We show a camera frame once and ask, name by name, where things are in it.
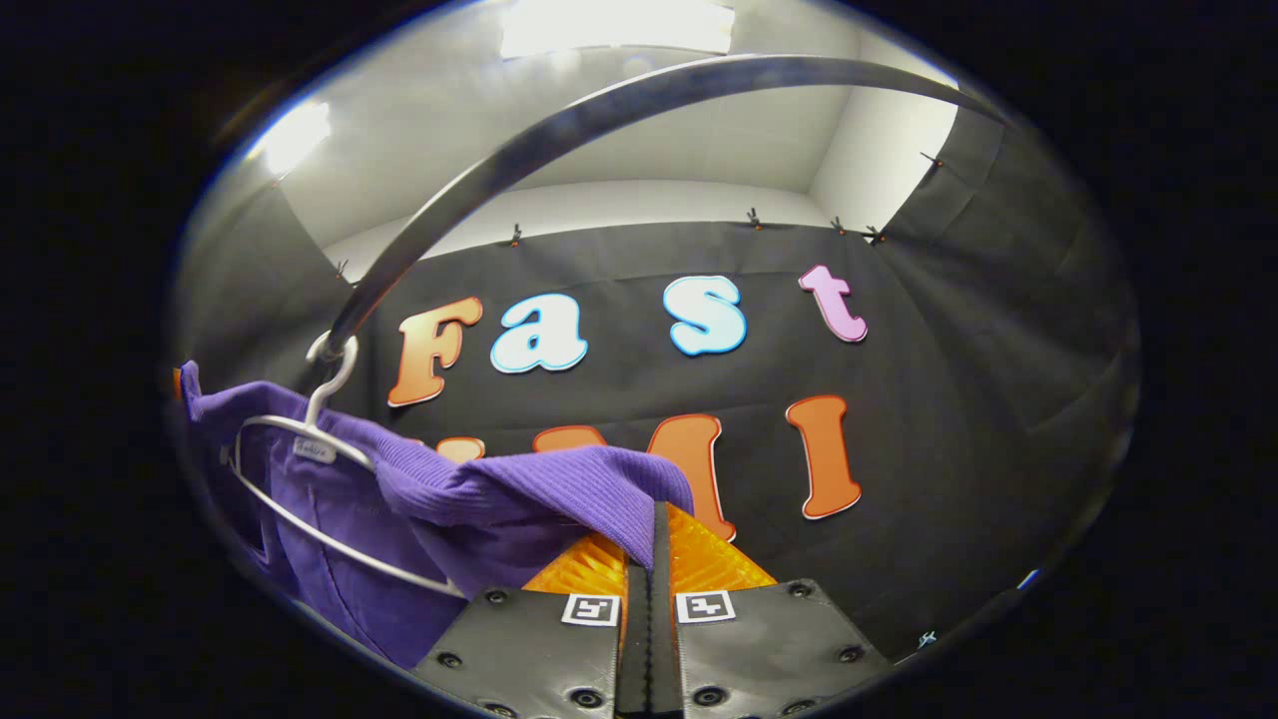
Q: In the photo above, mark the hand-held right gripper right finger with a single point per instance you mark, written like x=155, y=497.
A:
x=664, y=639

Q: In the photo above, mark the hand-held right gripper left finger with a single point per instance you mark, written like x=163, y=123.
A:
x=539, y=649

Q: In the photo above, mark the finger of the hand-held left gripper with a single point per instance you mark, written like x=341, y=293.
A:
x=178, y=384

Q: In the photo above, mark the white clothes hanger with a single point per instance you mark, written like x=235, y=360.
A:
x=313, y=414

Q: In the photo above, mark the purple ribbed jacket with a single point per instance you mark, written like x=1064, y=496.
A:
x=499, y=499

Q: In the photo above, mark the black clothes rack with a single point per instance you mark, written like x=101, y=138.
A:
x=599, y=100

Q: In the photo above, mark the ceiling light panel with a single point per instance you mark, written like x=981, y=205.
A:
x=295, y=135
x=619, y=25

